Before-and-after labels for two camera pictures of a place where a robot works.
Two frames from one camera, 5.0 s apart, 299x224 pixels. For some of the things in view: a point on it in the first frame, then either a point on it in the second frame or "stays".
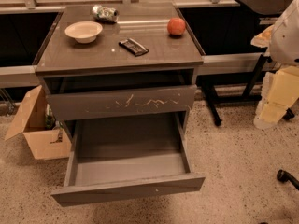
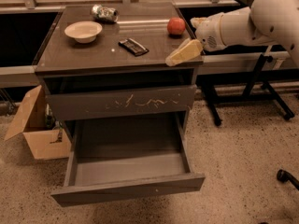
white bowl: x=84 y=32 stays
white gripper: x=285 y=39 → x=207 y=32
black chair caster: x=284 y=176 stays
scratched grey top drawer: x=120 y=103 stays
